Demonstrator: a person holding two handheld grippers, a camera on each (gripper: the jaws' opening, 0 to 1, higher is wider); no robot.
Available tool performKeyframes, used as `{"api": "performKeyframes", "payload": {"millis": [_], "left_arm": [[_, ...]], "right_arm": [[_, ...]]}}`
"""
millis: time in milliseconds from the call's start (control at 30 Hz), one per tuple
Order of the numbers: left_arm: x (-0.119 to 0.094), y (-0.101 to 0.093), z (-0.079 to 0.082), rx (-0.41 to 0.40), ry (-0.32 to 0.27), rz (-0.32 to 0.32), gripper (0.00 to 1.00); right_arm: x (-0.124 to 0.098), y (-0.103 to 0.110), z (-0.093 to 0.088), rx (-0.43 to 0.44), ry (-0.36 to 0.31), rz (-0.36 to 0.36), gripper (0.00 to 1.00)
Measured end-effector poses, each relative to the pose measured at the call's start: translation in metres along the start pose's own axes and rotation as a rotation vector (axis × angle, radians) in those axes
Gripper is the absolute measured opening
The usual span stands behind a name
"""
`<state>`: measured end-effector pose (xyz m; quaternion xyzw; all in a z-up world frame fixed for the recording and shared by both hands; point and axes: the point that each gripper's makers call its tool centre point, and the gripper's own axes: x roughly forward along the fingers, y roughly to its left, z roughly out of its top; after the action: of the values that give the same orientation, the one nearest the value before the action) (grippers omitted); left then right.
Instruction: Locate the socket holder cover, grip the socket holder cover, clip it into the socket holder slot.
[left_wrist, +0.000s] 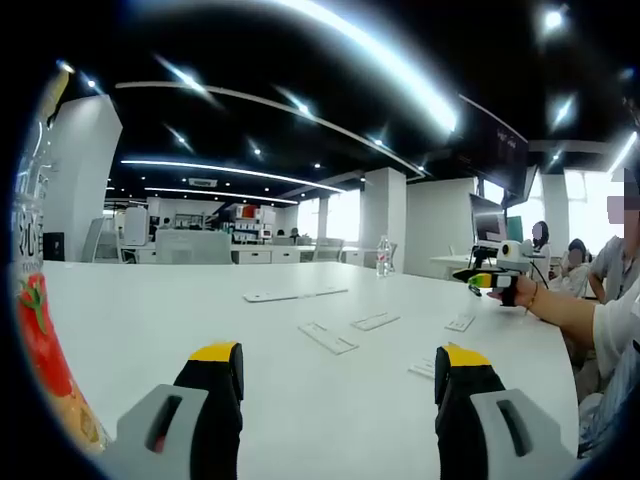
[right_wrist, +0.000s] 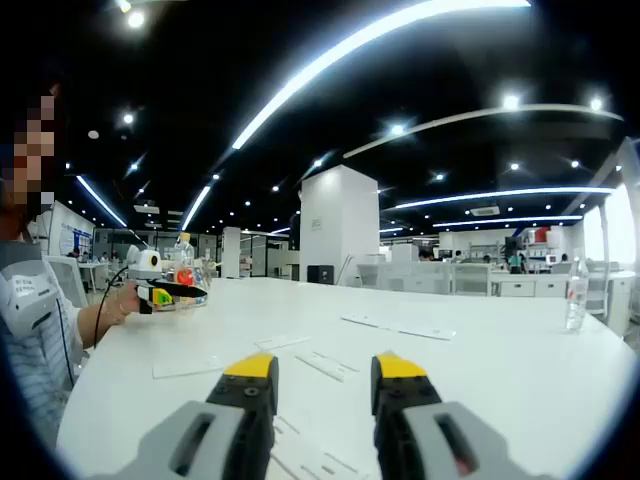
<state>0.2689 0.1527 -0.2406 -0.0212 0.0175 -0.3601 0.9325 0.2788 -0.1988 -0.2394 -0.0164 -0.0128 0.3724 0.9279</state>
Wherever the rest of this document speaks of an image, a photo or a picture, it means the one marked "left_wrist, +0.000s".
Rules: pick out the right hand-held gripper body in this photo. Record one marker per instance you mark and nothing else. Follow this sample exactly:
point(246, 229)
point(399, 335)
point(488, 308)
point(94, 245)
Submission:
point(515, 256)

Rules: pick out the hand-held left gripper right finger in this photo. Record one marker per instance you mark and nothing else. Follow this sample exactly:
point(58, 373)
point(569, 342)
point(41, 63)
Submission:
point(465, 425)

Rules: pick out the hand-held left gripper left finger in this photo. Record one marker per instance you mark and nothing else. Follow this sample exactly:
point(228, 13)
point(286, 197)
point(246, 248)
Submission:
point(200, 425)

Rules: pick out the clear acrylic plate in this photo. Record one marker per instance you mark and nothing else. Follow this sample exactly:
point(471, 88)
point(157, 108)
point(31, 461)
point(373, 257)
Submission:
point(375, 321)
point(460, 322)
point(421, 368)

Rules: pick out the long white socket holder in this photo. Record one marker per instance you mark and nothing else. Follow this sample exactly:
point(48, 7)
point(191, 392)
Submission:
point(295, 295)

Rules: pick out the person's right hand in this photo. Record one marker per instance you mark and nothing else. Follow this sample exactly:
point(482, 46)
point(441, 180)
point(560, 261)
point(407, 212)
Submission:
point(525, 295)

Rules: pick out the teal board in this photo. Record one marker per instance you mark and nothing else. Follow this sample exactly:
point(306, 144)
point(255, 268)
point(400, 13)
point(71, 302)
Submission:
point(515, 228)

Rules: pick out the computer monitor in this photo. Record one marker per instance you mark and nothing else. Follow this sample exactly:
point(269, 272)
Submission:
point(487, 220)

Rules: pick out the clear water bottle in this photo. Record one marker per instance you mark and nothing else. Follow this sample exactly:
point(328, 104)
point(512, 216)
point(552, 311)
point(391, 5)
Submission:
point(384, 260)

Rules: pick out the hanging dark screen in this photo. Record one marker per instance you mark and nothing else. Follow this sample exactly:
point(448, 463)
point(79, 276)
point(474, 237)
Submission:
point(500, 145)

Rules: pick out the white short-sleeved shirt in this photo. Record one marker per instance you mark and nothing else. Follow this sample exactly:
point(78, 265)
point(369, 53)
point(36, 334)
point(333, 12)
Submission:
point(617, 330)

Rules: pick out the striped blue garment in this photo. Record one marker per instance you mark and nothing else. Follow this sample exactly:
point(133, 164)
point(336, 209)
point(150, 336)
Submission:
point(610, 410)

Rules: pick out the white desk partition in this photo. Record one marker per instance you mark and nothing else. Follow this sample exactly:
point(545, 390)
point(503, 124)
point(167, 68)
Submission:
point(192, 247)

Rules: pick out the tomato label drink bottle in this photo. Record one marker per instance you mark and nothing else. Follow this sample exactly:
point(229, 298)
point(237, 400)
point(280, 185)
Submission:
point(42, 325)

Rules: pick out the shelf with red white boxes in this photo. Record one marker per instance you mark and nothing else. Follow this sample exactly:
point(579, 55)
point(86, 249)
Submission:
point(250, 222)

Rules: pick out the black box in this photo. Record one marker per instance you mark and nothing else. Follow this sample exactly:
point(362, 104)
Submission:
point(53, 246)

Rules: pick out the curved ceiling light strip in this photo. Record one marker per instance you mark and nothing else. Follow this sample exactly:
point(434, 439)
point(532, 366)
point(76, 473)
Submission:
point(220, 193)
point(225, 171)

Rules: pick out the long ceiling light strip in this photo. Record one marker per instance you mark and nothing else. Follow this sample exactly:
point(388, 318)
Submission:
point(380, 55)

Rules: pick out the ceiling air vent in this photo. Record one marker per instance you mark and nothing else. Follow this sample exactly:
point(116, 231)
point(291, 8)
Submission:
point(202, 182)

